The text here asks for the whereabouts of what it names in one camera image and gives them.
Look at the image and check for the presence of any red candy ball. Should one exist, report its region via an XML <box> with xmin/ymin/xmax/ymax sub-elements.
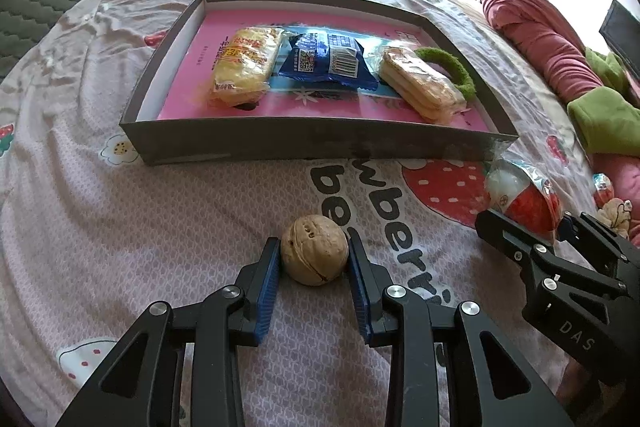
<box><xmin>485</xmin><ymin>158</ymin><xmax>563</xmax><ymax>241</ymax></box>

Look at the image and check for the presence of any clear wafer pack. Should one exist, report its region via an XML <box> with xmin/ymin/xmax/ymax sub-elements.
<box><xmin>378</xmin><ymin>46</ymin><xmax>468</xmax><ymax>124</ymax></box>

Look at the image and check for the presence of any green fuzzy ring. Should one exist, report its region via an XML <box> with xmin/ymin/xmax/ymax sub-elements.
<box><xmin>412</xmin><ymin>46</ymin><xmax>478</xmax><ymax>102</ymax></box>

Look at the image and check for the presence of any walnut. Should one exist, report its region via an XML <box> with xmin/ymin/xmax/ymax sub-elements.
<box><xmin>281</xmin><ymin>215</ymin><xmax>348</xmax><ymax>286</ymax></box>

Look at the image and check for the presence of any blue snack packet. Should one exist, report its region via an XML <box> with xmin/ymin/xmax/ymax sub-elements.
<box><xmin>279</xmin><ymin>29</ymin><xmax>378</xmax><ymax>91</ymax></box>

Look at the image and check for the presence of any yellow rice cake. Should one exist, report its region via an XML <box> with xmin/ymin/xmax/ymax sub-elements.
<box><xmin>208</xmin><ymin>26</ymin><xmax>284</xmax><ymax>107</ymax></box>

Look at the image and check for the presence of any floral plush toy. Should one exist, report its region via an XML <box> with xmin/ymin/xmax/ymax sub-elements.
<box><xmin>592</xmin><ymin>173</ymin><xmax>632</xmax><ymax>239</ymax></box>

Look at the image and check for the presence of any green blanket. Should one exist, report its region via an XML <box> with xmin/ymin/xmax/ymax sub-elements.
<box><xmin>567</xmin><ymin>48</ymin><xmax>639</xmax><ymax>157</ymax></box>

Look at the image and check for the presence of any strawberry print bed sheet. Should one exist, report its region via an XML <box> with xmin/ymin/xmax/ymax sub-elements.
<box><xmin>1</xmin><ymin>0</ymin><xmax>594</xmax><ymax>426</ymax></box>

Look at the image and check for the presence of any black television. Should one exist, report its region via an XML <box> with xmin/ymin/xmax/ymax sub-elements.
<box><xmin>599</xmin><ymin>0</ymin><xmax>640</xmax><ymax>79</ymax></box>

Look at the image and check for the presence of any pink quilt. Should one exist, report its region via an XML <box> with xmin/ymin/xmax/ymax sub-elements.
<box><xmin>480</xmin><ymin>0</ymin><xmax>639</xmax><ymax>210</ymax></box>

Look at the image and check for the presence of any pink and blue book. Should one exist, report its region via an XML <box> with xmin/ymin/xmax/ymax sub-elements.
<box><xmin>155</xmin><ymin>8</ymin><xmax>494</xmax><ymax>132</ymax></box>

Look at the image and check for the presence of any shallow grey cardboard box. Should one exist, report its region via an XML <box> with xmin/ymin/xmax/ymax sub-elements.
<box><xmin>120</xmin><ymin>0</ymin><xmax>518</xmax><ymax>165</ymax></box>

